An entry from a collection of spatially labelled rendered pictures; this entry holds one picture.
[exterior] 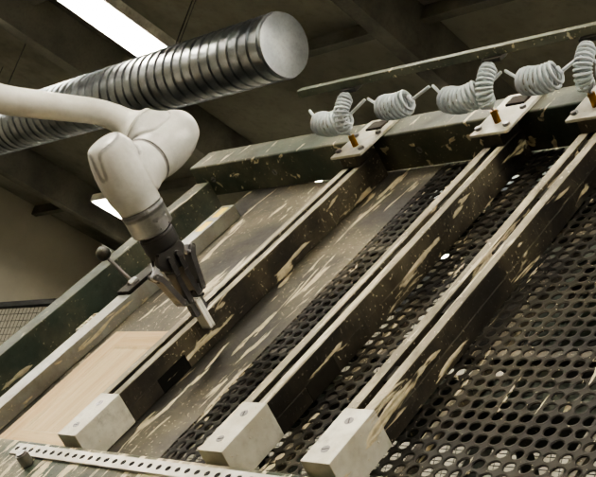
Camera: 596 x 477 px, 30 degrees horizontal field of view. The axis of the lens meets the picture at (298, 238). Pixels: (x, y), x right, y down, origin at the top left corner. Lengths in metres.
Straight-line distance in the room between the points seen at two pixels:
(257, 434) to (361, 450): 0.24
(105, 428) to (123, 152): 0.53
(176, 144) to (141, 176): 0.13
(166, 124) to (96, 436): 0.64
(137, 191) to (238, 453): 0.60
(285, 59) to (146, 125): 3.21
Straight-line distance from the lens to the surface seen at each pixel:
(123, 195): 2.19
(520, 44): 2.45
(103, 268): 3.04
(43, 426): 2.44
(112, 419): 2.22
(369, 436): 1.72
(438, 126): 2.66
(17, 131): 7.26
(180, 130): 2.31
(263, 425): 1.90
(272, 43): 5.44
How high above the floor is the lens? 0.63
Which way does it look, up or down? 21 degrees up
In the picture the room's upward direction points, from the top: 17 degrees clockwise
